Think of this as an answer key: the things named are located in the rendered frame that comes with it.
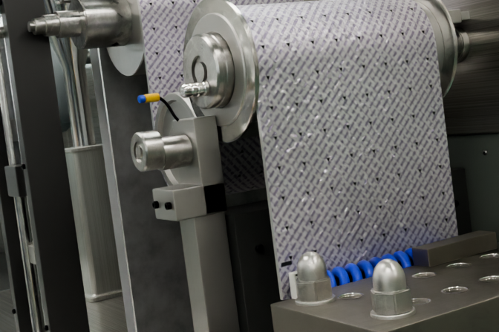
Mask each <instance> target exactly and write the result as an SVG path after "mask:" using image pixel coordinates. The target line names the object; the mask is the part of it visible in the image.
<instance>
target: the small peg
mask: <svg viewBox="0 0 499 332"><path fill-rule="evenodd" d="M180 95H181V96H182V98H189V97H201V96H208V95H209V84H208V82H196V83H189V84H182V85H181V86H180Z"/></svg>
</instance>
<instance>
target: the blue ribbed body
mask: <svg viewBox="0 0 499 332"><path fill-rule="evenodd" d="M387 258H389V259H392V260H395V261H396V262H398V263H399V264H400V266H401V267H402V268H405V267H410V266H413V265H414V261H413V255H412V247H411V248H408V249H406V250H405V252H403V251H401V250H400V251H396V252H395V253H394V254H393V255H391V254H389V253H388V254H384V255H383V256H382V257H381V258H379V257H373V258H371V259H370V261H366V260H361V261H359V262H358V263H357V264H353V263H349V264H346V265H345V268H343V267H334V268H333V269H332V271H331V272H330V271H329V270H327V275H328V276H329V277H330V281H331V287H336V286H339V285H342V284H347V283H351V282H353V281H358V280H361V279H366V278H369V277H372V276H373V271H374V268H375V266H376V265H377V264H378V263H379V262H380V261H381V260H383V259H387Z"/></svg>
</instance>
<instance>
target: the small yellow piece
mask: <svg viewBox="0 0 499 332"><path fill-rule="evenodd" d="M137 100H138V102H139V103H147V102H158V101H159V100H160V101H162V102H163V103H164V104H165V105H166V107H167V108H168V110H169V111H170V113H171V114H172V116H173V118H175V119H176V121H178V120H179V118H178V117H177V116H176V115H175V113H174V112H173V110H172V108H171V106H170V105H169V104H168V103H167V102H166V101H165V100H164V99H163V98H162V97H160V95H159V94H158V93H154V94H144V95H139V96H138V98H137Z"/></svg>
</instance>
